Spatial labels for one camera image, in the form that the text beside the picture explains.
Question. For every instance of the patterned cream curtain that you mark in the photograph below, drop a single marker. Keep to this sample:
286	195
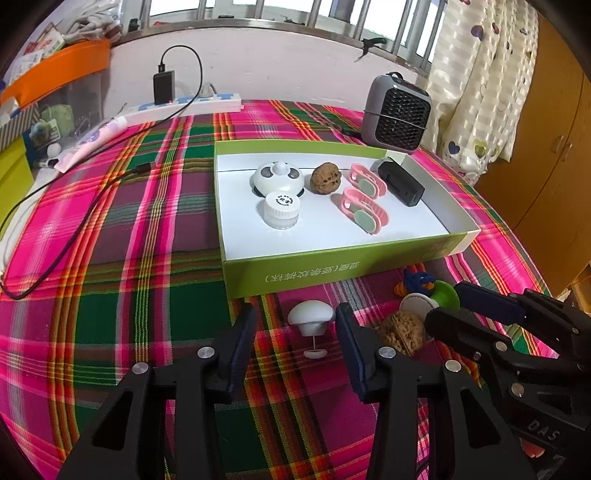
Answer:
485	92

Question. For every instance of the blue crocheted ornament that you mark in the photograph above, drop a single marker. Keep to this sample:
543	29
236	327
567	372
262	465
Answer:
415	278

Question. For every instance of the metal window grille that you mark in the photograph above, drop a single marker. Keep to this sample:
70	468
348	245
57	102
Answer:
231	27

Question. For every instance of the pink clip with mint pad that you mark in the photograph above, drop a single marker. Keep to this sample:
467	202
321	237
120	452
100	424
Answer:
367	184
364	217

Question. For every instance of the yellow-green cardboard box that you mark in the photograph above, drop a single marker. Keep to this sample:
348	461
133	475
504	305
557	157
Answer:
14	175

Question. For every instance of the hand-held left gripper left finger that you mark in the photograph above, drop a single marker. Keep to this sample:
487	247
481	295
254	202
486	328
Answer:
242	346

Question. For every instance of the white mushroom-shaped pin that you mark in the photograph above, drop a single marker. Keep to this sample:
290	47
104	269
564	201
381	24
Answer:
309	314

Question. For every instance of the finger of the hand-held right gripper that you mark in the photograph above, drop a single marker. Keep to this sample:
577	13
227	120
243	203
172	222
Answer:
489	302
461	330

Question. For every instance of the pile of colourful packets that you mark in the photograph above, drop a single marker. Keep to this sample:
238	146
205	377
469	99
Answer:
37	50

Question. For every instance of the small white lidded jar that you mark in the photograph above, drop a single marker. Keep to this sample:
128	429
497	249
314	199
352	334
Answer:
279	203

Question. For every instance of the wooden cabinet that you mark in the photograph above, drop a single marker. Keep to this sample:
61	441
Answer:
554	161

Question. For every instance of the white power strip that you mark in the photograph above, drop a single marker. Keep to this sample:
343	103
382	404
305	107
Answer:
217	102

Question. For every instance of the white cloth bundle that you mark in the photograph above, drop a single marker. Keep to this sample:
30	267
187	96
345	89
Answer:
92	21

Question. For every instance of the white panda-shaped toy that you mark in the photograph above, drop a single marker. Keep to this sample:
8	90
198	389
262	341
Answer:
272	184

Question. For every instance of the grey portable fan heater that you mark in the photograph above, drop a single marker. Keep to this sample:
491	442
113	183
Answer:
397	115

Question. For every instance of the pink toothpaste tube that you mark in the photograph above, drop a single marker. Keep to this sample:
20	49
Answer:
87	143

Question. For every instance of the green and white cardboard box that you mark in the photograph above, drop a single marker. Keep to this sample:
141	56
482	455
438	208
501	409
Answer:
323	230

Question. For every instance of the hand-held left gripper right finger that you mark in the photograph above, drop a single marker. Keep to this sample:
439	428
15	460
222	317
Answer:
353	348

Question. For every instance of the white and green spool toy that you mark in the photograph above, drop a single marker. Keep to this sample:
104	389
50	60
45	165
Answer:
418	304

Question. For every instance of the black charger adapter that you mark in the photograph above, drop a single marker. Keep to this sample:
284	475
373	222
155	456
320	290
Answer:
164	87

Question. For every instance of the black rectangular device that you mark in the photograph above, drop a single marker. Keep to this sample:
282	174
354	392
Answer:
401	184

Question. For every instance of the plaid pink and green tablecloth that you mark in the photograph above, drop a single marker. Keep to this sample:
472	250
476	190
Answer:
138	230

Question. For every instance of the clear container with orange lid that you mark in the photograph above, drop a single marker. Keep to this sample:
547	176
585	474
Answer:
55	69

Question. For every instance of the brown walnut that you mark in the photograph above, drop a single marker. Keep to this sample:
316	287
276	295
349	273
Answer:
327	179
401	332

